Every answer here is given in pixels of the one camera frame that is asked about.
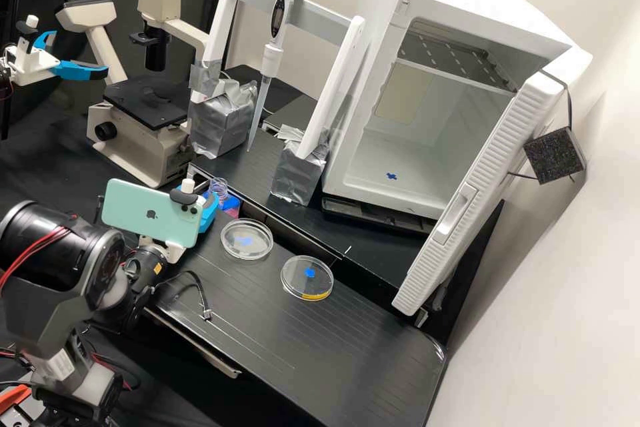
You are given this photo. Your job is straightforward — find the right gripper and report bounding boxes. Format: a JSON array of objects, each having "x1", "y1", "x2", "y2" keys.
[{"x1": 165, "y1": 192, "x2": 221, "y2": 264}]

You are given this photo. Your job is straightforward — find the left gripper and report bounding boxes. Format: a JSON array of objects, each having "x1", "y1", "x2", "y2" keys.
[{"x1": 5, "y1": 30, "x2": 109, "y2": 86}]

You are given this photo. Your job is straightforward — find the left phone holder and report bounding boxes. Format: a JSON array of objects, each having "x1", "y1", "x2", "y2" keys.
[{"x1": 15, "y1": 14, "x2": 41, "y2": 53}]

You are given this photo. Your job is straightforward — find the petri dish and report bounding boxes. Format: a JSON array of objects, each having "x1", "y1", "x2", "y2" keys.
[{"x1": 219, "y1": 218, "x2": 275, "y2": 262}]

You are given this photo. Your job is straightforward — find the cream microscope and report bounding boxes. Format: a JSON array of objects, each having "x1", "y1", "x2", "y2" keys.
[{"x1": 53, "y1": 0, "x2": 212, "y2": 189}]

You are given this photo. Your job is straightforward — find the pipette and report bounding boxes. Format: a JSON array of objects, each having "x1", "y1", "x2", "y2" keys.
[{"x1": 245, "y1": 0, "x2": 304, "y2": 153}]

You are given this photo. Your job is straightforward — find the white pipette stand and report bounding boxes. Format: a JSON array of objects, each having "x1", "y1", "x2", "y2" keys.
[{"x1": 188, "y1": 0, "x2": 369, "y2": 206}]

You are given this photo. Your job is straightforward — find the incubator door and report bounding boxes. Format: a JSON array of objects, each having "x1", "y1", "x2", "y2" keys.
[{"x1": 391, "y1": 69, "x2": 587, "y2": 318}]

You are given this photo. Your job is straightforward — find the white incubator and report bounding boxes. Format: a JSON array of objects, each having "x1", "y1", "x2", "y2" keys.
[{"x1": 319, "y1": 0, "x2": 596, "y2": 228}]

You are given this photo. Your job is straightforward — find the right wrist camera phone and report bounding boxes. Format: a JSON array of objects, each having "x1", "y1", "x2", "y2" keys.
[{"x1": 101, "y1": 177, "x2": 216, "y2": 249}]

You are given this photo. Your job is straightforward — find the black cable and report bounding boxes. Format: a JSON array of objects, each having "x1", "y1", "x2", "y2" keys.
[{"x1": 169, "y1": 270, "x2": 215, "y2": 322}]

